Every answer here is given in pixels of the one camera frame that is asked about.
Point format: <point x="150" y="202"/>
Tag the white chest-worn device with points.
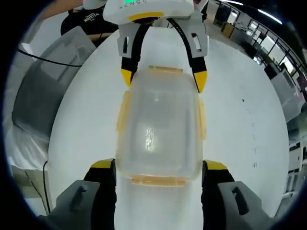
<point x="93" y="4"/>

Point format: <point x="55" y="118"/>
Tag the white office desk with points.
<point x="297" y="153"/>

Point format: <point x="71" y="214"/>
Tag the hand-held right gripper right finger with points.
<point x="216" y="191"/>

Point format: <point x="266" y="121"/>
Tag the person's black shirt torso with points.
<point x="79" y="24"/>

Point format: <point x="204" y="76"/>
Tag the white cloth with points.
<point x="26" y="148"/>

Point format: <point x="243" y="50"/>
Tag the clear container with yellow buckles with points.
<point x="158" y="119"/>

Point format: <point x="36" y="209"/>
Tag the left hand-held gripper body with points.
<point x="148" y="7"/>

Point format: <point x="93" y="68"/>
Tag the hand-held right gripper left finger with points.
<point x="100" y="191"/>

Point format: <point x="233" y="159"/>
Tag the translucent grey plastic box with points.
<point x="48" y="83"/>

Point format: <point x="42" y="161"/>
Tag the beige cardboard box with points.
<point x="26" y="187"/>

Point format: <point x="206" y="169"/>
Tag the brown cabinet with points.
<point x="226" y="30"/>

